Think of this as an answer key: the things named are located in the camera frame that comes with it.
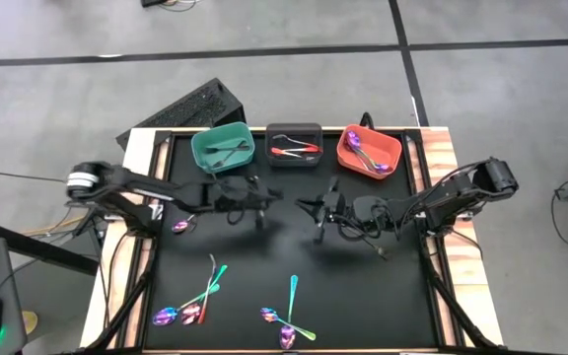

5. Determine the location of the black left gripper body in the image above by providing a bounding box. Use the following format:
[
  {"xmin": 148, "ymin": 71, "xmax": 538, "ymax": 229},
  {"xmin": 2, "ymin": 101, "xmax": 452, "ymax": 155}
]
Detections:
[{"xmin": 212, "ymin": 175, "xmax": 265, "ymax": 231}]

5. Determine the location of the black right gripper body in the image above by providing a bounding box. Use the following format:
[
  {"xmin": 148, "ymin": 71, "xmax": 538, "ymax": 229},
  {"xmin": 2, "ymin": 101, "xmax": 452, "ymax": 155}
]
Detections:
[{"xmin": 314, "ymin": 176, "xmax": 353, "ymax": 246}]

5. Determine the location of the teal plastic bin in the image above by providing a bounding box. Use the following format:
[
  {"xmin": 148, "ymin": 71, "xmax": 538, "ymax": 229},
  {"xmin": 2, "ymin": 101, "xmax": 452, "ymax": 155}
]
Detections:
[{"xmin": 190, "ymin": 121, "xmax": 256, "ymax": 175}]

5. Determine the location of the dark grey translucent bin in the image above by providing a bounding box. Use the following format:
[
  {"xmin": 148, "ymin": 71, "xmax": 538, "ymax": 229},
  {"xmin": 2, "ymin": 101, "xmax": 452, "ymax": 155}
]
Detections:
[{"xmin": 264, "ymin": 121, "xmax": 324, "ymax": 168}]

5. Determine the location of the black table mat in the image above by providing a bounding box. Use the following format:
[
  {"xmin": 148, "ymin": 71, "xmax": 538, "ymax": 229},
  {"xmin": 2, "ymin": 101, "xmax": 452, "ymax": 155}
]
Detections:
[{"xmin": 143, "ymin": 131, "xmax": 441, "ymax": 352}]

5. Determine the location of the orange plastic bin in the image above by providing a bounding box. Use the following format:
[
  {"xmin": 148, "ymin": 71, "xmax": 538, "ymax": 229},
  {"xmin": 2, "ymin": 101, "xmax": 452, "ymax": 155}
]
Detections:
[{"xmin": 336, "ymin": 124, "xmax": 404, "ymax": 181}]

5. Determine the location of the black floor beam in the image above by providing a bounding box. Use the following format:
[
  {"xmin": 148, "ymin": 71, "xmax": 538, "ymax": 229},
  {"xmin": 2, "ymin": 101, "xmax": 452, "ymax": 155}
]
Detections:
[{"xmin": 0, "ymin": 219, "xmax": 101, "ymax": 276}]

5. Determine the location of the yellow floor disc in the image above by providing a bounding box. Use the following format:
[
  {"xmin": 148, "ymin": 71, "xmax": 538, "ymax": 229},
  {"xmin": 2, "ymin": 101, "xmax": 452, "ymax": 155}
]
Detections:
[{"xmin": 21, "ymin": 310, "xmax": 39, "ymax": 335}]

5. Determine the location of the black diagonal frame strut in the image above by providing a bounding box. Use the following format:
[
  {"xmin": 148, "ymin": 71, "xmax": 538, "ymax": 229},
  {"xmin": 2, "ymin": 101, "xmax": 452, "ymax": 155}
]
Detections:
[
  {"xmin": 419, "ymin": 236, "xmax": 495, "ymax": 351},
  {"xmin": 86, "ymin": 236, "xmax": 162, "ymax": 352}
]

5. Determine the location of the black device with cables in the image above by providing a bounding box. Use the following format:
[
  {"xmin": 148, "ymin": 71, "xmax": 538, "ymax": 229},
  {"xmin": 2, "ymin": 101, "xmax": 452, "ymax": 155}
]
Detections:
[{"xmin": 140, "ymin": 0, "xmax": 199, "ymax": 12}]

